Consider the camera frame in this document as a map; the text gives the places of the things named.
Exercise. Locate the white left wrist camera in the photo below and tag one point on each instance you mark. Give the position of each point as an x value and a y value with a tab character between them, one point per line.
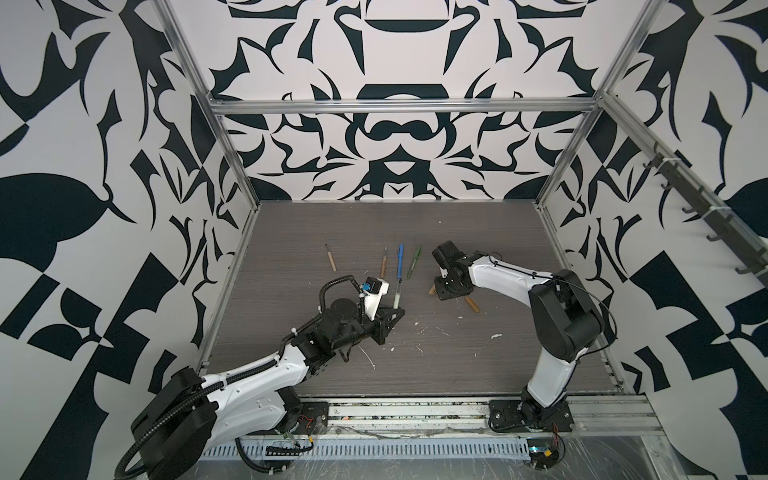
373	291

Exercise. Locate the dark green pen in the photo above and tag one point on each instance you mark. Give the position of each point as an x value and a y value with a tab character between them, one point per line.
414	261

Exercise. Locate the metal hook rail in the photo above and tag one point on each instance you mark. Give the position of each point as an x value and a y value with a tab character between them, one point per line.
724	224

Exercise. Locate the brown pen cap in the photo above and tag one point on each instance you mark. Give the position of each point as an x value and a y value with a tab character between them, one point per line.
473	305

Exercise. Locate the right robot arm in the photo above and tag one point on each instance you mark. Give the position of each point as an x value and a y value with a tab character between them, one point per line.
566	320

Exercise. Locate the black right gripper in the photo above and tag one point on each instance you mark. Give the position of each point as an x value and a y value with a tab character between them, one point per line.
441	293

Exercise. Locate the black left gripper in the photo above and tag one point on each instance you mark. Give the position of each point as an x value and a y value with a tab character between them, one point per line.
379	325

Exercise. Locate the perforated cable tray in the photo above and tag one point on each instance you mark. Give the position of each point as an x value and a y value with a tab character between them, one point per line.
326	449

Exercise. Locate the tan pen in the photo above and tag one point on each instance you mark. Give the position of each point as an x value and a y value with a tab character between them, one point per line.
331	258

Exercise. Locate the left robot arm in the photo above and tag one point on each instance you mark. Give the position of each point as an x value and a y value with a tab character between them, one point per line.
194	413

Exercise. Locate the blue pen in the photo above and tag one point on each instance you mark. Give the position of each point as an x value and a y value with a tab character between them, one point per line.
400	261

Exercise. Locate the brown pen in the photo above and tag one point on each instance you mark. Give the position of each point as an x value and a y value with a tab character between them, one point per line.
384	261

